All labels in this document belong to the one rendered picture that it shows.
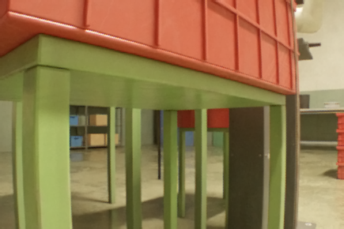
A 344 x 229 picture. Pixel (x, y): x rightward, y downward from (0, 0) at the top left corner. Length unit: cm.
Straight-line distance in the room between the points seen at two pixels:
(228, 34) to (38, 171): 29
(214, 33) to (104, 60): 16
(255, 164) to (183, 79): 59
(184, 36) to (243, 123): 60
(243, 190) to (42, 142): 76
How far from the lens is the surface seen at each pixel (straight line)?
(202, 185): 128
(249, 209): 91
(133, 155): 95
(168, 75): 31
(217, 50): 36
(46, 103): 22
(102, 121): 693
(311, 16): 157
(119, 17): 25
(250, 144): 88
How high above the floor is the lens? 55
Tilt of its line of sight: 2 degrees up
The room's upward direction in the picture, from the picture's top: straight up
